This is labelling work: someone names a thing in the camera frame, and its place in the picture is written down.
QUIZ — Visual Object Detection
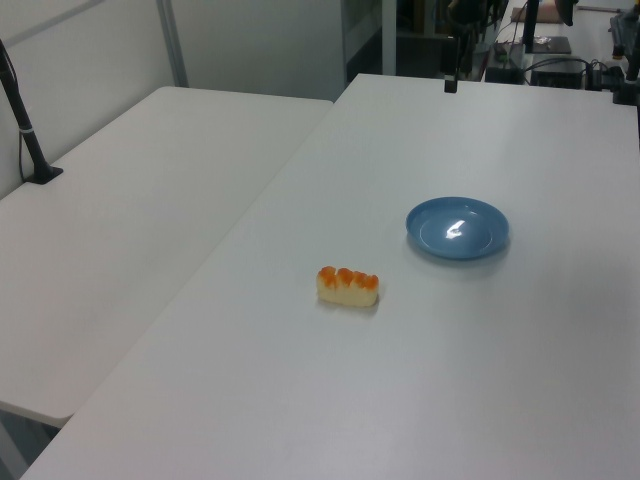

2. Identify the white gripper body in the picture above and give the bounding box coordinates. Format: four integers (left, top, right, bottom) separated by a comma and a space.
445, 34, 462, 77

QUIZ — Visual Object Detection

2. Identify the bread with orange topping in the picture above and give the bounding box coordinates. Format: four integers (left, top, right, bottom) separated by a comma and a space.
316, 265, 381, 308

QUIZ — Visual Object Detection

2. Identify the blue round plate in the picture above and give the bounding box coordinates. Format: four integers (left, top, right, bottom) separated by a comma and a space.
405, 196, 512, 262

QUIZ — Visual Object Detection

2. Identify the black flat device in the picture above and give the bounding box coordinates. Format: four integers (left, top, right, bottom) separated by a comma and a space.
528, 35, 572, 56

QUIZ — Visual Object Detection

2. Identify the black electronics box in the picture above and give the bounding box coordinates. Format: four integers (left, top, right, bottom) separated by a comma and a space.
528, 58, 587, 89

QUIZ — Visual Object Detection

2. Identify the white side table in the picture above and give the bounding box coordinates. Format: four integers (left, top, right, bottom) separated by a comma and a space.
0, 85, 335, 429

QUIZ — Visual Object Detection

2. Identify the black upright stand post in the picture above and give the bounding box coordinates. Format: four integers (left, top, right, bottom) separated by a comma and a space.
521, 0, 540, 57

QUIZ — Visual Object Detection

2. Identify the black camera pole with base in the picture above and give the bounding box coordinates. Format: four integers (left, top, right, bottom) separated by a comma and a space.
0, 38, 65, 187

